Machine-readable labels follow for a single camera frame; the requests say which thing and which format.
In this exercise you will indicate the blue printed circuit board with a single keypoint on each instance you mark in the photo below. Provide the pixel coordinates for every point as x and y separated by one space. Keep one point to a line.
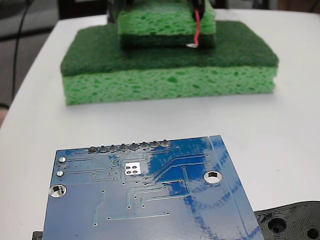
150 212

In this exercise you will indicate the small green scrub sponge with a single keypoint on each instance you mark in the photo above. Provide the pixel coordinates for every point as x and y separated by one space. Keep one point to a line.
155 22

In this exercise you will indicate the black 3D-printed board bracket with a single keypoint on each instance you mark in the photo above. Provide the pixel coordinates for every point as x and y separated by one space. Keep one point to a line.
287 220

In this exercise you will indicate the large green scrub sponge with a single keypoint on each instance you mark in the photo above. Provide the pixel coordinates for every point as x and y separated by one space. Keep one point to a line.
162 85

